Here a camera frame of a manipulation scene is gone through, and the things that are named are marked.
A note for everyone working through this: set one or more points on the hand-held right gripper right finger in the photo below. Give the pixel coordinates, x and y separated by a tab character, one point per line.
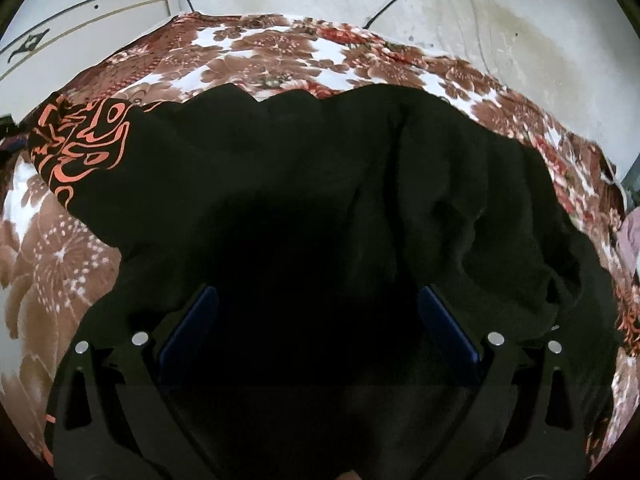
450	332

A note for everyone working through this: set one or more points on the pink cloth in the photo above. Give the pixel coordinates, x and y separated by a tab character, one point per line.
631	245

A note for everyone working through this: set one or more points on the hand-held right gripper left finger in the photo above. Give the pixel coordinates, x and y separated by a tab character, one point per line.
187	332

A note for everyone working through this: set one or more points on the white headboard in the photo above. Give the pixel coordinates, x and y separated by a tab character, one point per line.
75	25

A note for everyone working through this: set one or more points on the floral brown bed blanket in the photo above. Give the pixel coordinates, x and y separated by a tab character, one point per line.
280	55

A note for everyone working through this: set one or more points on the black garment with orange print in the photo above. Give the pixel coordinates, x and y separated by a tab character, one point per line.
320	220

